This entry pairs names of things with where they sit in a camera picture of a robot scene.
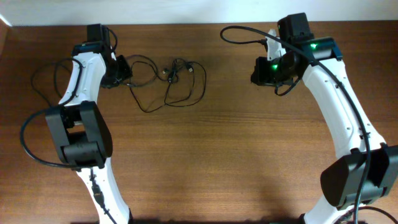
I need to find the black USB cable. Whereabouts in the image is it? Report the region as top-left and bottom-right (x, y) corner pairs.
(125, 54), (207, 113)

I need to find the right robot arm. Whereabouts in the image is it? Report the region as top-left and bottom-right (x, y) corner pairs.
(251, 13), (397, 223)

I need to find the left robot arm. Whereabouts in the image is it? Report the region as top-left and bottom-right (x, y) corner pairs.
(45, 24), (132, 223)

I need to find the right camera cable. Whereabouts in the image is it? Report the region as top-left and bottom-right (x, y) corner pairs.
(220, 25), (398, 224)

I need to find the camera cable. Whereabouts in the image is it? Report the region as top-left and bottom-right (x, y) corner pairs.
(220, 25), (398, 224)
(19, 57), (119, 224)

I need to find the left camera cable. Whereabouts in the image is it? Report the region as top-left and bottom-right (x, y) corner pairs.
(19, 57), (119, 224)

